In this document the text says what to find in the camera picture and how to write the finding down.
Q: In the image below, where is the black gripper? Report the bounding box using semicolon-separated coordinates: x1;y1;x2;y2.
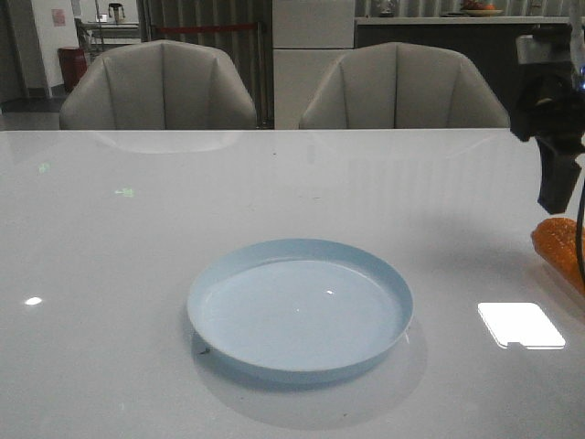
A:
511;24;584;213

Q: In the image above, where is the orange corn cob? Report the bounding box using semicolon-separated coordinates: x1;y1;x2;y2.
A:
531;218;584;295

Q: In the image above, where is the light blue round plate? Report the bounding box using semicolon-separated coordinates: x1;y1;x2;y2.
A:
186;239;413;383

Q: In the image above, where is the dark grey counter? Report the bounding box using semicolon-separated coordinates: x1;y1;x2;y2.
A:
354;16;572;128

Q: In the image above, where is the fruit bowl on counter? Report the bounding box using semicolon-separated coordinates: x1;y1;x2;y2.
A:
460;0;503;17

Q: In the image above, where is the right grey upholstered chair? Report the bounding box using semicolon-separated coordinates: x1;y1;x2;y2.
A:
299;42;509;130

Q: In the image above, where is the grey upholstered chair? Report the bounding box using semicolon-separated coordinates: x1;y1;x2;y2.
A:
59;39;257;130
299;42;509;130

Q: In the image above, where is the white cabinet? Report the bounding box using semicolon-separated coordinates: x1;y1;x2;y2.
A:
272;1;356;130

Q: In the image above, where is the red barrier belt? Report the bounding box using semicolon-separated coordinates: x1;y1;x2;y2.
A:
153;22;258;34

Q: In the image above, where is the left grey upholstered chair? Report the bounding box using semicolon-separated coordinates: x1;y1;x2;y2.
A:
59;39;257;130

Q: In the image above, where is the metal shelf cart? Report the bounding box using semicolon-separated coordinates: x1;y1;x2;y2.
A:
74;17;141;63

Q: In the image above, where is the red trash bin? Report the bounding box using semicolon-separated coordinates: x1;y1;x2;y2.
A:
58;47;88;92

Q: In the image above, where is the black cable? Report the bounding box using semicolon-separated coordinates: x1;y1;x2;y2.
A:
574;157;585;287

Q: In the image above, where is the barrier post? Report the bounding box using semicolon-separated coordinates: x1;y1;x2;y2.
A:
256;21;268;128

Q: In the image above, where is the pink wall notice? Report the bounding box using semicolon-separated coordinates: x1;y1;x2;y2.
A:
51;8;66;27

